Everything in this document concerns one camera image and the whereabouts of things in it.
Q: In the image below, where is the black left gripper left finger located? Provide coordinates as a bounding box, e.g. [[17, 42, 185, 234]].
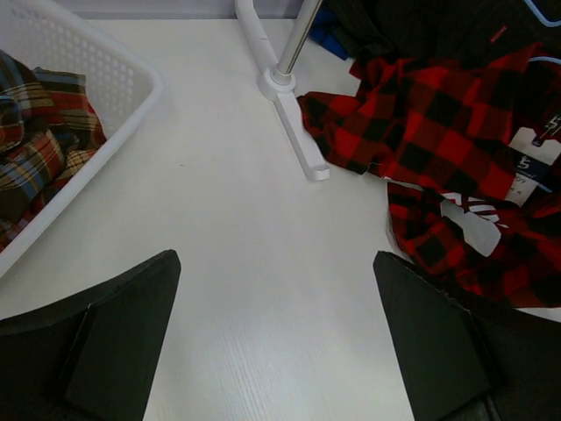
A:
[[1, 250, 181, 420]]

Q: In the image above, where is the blue plaid shirt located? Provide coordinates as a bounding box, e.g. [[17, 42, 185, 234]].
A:
[[309, 4, 350, 61]]

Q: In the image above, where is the dark grey striped shirt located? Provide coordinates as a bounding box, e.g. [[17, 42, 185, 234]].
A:
[[327, 0, 560, 65]]

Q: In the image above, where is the white plastic basket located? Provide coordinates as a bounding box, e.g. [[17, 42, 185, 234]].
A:
[[1, 1, 163, 271]]

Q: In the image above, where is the metal clothes rack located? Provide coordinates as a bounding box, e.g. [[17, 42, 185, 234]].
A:
[[234, 0, 330, 182]]

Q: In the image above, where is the red black checked shirt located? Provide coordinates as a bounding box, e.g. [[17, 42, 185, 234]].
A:
[[298, 44, 560, 308]]

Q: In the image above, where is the brown multicolour plaid shirt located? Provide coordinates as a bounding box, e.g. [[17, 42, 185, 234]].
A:
[[1, 53, 107, 248]]

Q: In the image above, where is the light blue hanger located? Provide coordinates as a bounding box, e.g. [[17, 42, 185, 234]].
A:
[[529, 56, 561, 66], [525, 0, 561, 27]]

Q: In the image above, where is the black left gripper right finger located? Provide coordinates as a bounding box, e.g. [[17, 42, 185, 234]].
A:
[[373, 252, 560, 420]]

